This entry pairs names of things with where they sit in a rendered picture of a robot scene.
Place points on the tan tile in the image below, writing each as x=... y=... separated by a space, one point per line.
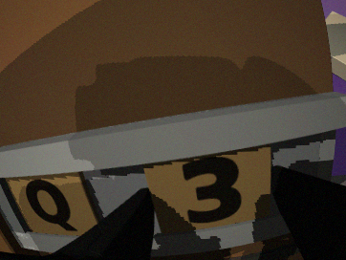
x=55 y=204
x=210 y=191

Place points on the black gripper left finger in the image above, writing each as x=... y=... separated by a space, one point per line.
x=125 y=234

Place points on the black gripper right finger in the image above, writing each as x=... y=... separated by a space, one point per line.
x=314 y=211

